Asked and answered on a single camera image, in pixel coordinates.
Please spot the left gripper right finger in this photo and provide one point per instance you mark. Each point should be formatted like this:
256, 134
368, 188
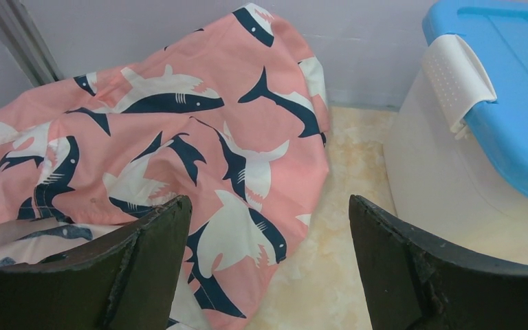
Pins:
413, 279

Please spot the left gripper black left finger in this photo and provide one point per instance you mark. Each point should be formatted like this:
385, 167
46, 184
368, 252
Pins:
125, 279

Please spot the white plastic storage bin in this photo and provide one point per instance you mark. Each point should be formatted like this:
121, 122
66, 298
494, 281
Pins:
440, 178

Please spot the pink patterned cloth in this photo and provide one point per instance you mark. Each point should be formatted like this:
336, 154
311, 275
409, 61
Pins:
233, 116

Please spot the blue plastic bin lid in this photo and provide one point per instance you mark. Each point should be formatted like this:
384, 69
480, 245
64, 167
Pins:
497, 32

